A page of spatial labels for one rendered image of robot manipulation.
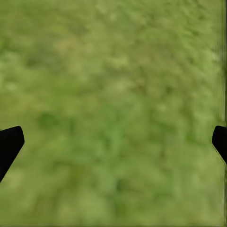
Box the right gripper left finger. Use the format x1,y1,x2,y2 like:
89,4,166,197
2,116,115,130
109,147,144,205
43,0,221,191
0,126,25,183

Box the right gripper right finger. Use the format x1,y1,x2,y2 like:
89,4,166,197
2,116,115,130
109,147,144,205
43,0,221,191
212,126,227,164

